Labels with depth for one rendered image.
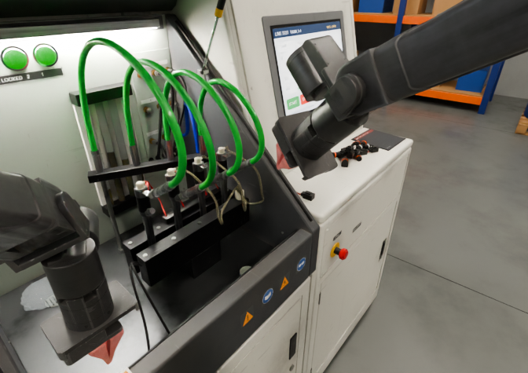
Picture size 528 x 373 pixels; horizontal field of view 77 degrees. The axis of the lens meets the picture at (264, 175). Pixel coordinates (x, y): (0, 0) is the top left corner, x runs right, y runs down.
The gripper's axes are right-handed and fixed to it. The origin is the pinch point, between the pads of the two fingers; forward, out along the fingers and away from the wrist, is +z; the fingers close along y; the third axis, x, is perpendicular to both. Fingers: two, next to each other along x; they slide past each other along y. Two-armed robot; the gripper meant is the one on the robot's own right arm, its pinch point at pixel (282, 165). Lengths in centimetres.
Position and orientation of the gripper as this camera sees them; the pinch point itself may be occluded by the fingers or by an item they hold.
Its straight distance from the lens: 58.0
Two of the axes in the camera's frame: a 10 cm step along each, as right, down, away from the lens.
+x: -8.2, 2.8, -5.0
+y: -4.2, -8.9, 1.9
